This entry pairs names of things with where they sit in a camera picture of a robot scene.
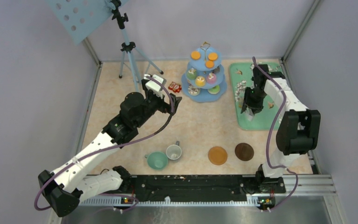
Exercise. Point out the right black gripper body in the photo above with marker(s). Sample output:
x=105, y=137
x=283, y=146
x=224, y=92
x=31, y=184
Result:
x=253, y=99

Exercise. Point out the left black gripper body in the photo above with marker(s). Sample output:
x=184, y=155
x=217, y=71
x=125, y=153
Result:
x=153, y=103

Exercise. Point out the white chocolate drizzle donut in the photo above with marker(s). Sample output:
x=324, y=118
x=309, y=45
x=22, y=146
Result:
x=193, y=91

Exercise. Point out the yellow dome cake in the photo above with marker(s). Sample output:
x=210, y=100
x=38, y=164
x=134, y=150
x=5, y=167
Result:
x=200, y=81

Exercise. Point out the green dome cake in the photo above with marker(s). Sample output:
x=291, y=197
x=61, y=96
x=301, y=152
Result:
x=191, y=74

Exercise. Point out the blue three-tier cake stand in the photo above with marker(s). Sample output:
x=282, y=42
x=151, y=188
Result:
x=199, y=65

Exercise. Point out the green glazed donut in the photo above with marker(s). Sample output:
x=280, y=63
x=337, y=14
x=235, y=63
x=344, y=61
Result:
x=214, y=90

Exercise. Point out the pink dome cake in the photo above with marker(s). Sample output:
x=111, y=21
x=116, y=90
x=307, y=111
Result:
x=211, y=78

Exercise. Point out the round orange biscuit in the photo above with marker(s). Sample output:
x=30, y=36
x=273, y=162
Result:
x=213, y=56
x=195, y=55

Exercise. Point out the small brown cookie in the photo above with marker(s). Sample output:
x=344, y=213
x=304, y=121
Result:
x=209, y=64

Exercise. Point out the white grey teacup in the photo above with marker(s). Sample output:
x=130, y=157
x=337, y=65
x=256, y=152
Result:
x=174, y=152

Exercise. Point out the dark brown saucer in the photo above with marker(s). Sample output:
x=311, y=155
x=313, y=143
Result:
x=244, y=151

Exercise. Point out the green teacup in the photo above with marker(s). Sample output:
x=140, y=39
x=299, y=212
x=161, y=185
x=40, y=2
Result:
x=156, y=160

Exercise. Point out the orange saucer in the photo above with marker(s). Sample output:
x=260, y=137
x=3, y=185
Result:
x=217, y=155

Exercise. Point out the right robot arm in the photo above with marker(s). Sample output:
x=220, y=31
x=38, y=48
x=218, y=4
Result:
x=294, y=130

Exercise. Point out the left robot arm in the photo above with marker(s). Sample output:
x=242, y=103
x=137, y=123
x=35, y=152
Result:
x=67, y=186

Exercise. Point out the red owl toy block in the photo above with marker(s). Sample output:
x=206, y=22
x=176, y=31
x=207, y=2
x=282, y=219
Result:
x=175, y=87

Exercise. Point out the green floral serving tray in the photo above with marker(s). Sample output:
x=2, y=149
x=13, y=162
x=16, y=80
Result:
x=241, y=77

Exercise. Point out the light blue tripod stand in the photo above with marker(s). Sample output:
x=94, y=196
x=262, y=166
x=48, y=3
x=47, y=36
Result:
x=128, y=46

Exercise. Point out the blue perforated board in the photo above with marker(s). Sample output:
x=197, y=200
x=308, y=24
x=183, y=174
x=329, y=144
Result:
x=81, y=17

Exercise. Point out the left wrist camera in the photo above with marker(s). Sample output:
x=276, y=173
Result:
x=155, y=83

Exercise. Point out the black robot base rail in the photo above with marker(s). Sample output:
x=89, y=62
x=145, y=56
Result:
x=200, y=188

